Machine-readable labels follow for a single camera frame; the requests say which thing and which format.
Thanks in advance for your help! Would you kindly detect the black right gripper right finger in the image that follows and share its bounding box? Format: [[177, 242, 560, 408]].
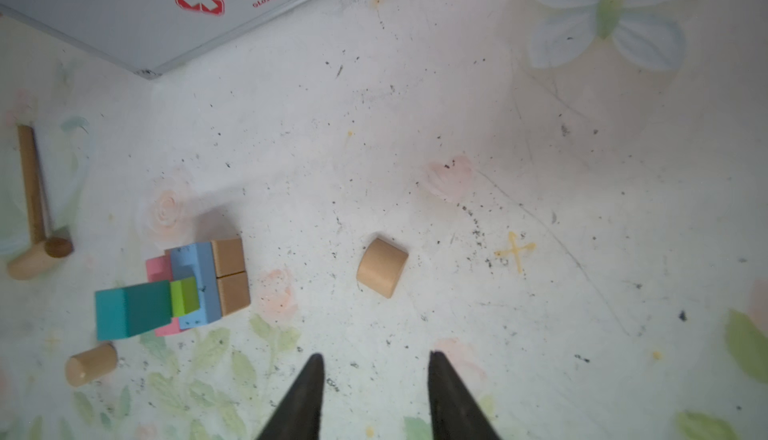
[[427, 351, 501, 440]]

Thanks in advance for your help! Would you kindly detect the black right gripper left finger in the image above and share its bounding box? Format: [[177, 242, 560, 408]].
[[257, 353, 325, 440]]

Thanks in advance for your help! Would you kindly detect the natural wood rectangular block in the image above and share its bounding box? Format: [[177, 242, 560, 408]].
[[217, 272, 251, 317]]

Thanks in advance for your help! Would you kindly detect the green wood block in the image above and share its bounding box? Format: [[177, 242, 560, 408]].
[[170, 277, 200, 318]]

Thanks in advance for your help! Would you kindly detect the light blue wood block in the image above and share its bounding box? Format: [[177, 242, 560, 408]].
[[168, 242, 222, 331]]

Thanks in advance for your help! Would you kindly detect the pink wood block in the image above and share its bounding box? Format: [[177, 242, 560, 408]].
[[145, 255, 182, 337]]

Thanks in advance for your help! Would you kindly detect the teal wood cube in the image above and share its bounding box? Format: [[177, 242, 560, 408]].
[[95, 281, 172, 342]]

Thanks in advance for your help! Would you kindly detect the natural wood arch block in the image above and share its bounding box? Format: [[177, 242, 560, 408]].
[[211, 237, 246, 278]]

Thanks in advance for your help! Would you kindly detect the quarter round wood block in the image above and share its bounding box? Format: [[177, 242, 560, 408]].
[[356, 237, 409, 299]]

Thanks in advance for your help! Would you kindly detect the wood cylinder block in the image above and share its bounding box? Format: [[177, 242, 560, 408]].
[[65, 342, 118, 388]]

